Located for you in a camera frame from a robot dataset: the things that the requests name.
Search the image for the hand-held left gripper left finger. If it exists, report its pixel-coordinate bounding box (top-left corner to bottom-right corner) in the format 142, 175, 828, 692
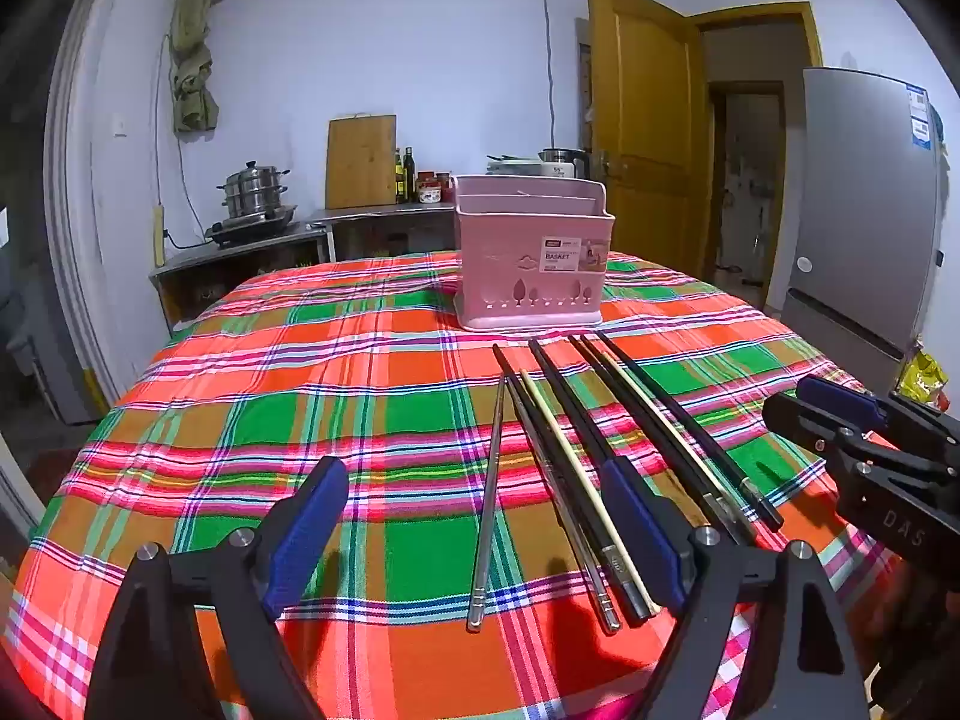
86, 456, 351, 720

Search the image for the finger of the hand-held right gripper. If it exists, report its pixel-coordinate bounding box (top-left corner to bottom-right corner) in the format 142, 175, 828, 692
796, 375, 960, 458
763, 392, 901, 481

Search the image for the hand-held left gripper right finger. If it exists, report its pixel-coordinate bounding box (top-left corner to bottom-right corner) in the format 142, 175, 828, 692
598, 456, 875, 720

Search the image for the black chopstick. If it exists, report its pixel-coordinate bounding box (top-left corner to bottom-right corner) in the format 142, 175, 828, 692
529, 339, 623, 473
580, 340, 743, 537
568, 335, 755, 545
598, 330, 784, 530
493, 345, 650, 625

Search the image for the silver metal chopstick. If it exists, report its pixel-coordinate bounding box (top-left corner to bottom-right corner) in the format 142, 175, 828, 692
508, 377, 622, 632
466, 377, 507, 632

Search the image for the cream wooden chopstick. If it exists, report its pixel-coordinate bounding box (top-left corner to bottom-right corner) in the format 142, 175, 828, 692
521, 370, 661, 614

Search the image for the pink plastic utensil basket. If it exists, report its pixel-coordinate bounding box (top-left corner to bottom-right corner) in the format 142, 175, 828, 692
450, 174, 617, 333

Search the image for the yellow snack bag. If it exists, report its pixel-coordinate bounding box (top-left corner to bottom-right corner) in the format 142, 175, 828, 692
896, 351, 947, 410

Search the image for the plaid tablecloth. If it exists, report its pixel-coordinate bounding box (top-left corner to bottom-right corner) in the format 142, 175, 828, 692
4, 249, 912, 720

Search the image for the silver refrigerator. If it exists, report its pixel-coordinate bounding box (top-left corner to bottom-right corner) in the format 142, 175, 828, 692
780, 66, 947, 391

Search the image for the low kitchen stand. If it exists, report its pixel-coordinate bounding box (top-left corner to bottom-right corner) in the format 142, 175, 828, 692
148, 221, 335, 331

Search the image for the black induction cooker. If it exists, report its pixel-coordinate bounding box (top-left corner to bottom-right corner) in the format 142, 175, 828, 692
204, 204, 299, 247

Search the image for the steel kitchen table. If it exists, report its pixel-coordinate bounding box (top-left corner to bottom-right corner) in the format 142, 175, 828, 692
304, 199, 460, 265

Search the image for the white electric kettle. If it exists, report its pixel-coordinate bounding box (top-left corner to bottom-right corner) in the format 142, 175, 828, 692
541, 148, 590, 178

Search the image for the steel steamer pot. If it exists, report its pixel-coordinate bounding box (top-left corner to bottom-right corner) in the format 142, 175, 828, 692
217, 160, 291, 220

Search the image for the yellow wooden door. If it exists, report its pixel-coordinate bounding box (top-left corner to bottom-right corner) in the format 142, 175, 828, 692
585, 0, 710, 278

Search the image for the grey plastic container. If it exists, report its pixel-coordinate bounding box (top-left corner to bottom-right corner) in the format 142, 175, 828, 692
486, 154, 545, 178

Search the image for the wooden cutting board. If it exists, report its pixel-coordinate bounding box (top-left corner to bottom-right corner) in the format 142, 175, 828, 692
325, 114, 397, 209

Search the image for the green knotted curtain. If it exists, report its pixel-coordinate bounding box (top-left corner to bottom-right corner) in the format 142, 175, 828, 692
169, 0, 220, 134

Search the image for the yellow door frame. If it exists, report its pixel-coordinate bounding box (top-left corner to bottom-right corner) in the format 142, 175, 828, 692
690, 1, 824, 286

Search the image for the black wall cable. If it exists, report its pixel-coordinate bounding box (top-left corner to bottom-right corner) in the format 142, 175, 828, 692
538, 0, 559, 152

